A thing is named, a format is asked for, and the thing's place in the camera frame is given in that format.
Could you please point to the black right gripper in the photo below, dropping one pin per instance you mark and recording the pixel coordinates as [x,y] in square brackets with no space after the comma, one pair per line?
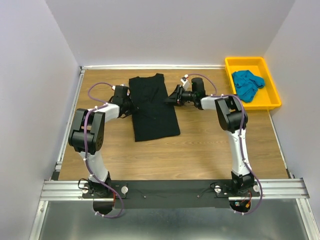
[175,98]

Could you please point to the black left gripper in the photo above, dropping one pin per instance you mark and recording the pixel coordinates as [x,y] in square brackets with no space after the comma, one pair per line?
[133,108]

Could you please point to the black t shirt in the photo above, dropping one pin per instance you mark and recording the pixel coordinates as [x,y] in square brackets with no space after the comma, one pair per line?
[154,119]

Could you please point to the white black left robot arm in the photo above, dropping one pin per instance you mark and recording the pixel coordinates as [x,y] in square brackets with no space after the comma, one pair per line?
[86,135]

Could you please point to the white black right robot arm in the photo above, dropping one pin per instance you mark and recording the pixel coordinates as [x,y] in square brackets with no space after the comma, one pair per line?
[232,118]

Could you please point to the teal t shirt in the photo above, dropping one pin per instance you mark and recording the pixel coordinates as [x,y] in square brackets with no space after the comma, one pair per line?
[247,84]

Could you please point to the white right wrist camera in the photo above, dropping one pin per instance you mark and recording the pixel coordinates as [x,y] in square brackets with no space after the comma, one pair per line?
[185,82]

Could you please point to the aluminium back edge rail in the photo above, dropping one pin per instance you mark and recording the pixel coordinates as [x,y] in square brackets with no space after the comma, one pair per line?
[154,67]

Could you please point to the black mounting base plate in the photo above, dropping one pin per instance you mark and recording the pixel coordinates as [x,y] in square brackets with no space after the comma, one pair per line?
[166,194]

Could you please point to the aluminium left side rail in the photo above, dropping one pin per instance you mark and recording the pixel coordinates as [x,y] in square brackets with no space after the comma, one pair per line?
[70,114]

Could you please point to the aluminium front frame rail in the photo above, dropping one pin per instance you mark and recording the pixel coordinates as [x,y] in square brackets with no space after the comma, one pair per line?
[271,189]

